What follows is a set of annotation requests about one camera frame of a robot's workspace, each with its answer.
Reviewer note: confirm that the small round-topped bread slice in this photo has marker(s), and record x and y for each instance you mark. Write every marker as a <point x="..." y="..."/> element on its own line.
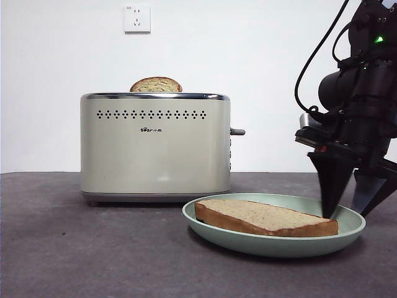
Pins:
<point x="156" y="85"/>

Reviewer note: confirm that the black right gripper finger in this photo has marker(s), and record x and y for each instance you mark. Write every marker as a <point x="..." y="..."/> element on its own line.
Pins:
<point x="333" y="180"/>
<point x="369" y="189"/>

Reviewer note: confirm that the pale green round plate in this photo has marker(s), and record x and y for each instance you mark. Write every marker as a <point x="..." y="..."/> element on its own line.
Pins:
<point x="279" y="248"/>

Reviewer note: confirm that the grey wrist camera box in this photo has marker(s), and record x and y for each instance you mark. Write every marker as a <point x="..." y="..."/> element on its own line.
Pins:
<point x="308" y="121"/>

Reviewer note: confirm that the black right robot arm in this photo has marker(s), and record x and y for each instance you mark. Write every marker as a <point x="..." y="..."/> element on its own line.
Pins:
<point x="366" y="93"/>

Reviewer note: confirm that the white wall power socket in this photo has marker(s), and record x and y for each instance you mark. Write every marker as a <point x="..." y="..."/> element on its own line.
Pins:
<point x="137" y="19"/>

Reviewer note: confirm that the large toast bread slice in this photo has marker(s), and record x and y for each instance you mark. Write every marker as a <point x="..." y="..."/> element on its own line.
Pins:
<point x="263" y="217"/>

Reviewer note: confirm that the cream two-slot toaster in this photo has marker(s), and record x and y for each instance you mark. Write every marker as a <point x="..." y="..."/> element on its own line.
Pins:
<point x="155" y="155"/>

